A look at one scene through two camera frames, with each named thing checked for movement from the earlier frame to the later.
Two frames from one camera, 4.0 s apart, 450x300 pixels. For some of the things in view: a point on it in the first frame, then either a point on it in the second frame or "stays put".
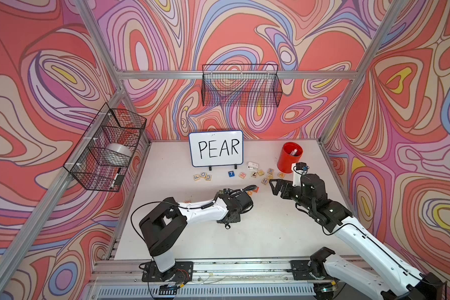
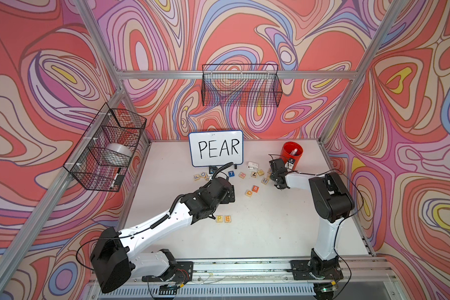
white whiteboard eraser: (252, 166) stays put
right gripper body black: (298, 196) to (273, 177)
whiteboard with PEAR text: (217, 148) stays put
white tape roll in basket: (120, 149) stays put
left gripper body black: (237, 219) to (227, 199)
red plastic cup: (290, 153) stays put
